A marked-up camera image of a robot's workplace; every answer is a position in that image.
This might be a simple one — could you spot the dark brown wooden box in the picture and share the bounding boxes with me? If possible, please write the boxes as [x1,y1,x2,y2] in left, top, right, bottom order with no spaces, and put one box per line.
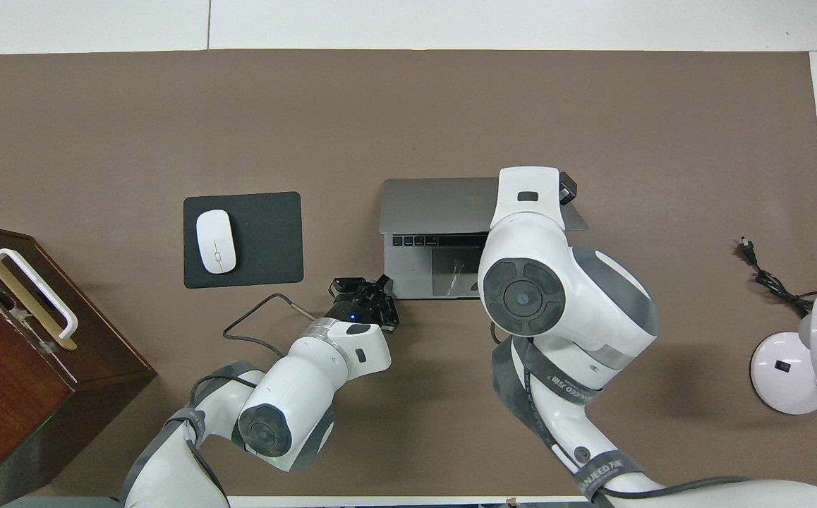
[0,220,158,506]

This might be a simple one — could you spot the silver grey laptop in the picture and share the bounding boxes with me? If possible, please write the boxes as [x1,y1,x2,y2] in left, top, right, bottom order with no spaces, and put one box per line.
[379,178,589,301]

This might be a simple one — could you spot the white box handle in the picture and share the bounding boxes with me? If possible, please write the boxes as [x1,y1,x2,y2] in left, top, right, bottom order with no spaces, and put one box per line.
[0,248,79,340]

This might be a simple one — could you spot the white desk lamp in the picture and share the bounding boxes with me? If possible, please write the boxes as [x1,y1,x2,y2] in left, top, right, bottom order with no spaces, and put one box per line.
[750,291,817,416]

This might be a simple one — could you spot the brown table mat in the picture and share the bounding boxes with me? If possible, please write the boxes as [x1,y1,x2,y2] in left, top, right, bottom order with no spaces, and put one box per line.
[0,49,817,498]

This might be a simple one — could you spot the black lamp power cable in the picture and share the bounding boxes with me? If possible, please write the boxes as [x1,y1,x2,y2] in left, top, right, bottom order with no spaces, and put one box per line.
[737,238,815,316]

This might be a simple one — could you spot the brass handle plate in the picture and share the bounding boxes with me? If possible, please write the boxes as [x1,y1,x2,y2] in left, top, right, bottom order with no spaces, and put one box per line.
[0,248,78,351]

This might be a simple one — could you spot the black mouse pad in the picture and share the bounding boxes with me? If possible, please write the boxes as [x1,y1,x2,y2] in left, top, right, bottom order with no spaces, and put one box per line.
[183,191,304,289]

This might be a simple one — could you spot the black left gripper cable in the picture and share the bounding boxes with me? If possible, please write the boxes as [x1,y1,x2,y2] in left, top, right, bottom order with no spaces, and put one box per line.
[223,293,319,357]

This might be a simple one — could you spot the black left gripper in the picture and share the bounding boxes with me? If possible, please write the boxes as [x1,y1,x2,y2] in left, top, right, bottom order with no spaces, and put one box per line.
[325,274,400,332]

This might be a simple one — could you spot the white computer mouse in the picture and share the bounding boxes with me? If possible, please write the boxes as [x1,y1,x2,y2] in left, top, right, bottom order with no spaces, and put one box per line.
[195,210,237,274]

